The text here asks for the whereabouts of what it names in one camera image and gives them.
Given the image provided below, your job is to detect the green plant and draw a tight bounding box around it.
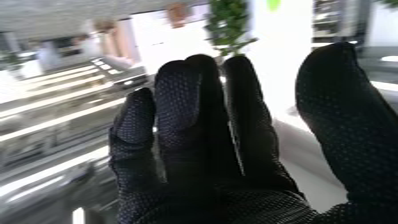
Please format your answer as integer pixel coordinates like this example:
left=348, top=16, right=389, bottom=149
left=202, top=0, right=259, bottom=57

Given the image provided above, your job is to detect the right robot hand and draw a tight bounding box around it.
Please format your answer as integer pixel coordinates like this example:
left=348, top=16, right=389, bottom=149
left=106, top=41, right=398, bottom=224

